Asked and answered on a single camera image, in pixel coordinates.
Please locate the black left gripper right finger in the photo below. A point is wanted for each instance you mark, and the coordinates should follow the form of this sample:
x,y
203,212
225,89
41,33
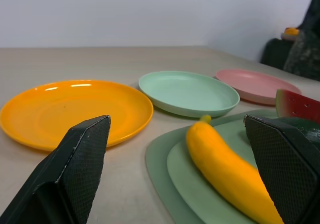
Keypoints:
x,y
287,164

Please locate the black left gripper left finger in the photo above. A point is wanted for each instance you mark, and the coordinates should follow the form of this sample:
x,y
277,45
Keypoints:
x,y
75,164

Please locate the orange round plate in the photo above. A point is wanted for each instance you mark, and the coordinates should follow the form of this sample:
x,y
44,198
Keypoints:
x,y
62,108

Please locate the pink round plate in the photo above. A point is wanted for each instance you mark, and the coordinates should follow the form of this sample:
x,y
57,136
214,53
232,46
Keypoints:
x,y
252,83

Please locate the mint green round plate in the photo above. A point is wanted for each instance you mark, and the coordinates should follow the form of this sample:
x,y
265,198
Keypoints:
x,y
185,91

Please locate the orange-yellow blurry object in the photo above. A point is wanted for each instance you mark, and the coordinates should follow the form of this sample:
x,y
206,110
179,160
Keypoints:
x,y
291,30

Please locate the red watermelon slice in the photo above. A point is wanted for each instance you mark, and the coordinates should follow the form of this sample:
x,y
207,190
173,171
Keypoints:
x,y
295,106

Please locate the yellow banana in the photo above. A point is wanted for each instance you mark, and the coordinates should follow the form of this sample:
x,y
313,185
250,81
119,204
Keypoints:
x,y
220,164

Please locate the sage green square tray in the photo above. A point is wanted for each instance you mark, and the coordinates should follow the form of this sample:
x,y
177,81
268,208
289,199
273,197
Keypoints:
x,y
162,164

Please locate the dark green chair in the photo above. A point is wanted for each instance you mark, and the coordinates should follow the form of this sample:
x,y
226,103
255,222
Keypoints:
x,y
273,53

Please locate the person in camouflage clothing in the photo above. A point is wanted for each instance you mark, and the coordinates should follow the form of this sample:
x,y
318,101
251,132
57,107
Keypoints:
x,y
306,51

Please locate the small beige dish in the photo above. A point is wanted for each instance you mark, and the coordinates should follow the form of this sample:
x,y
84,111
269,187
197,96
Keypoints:
x,y
287,36

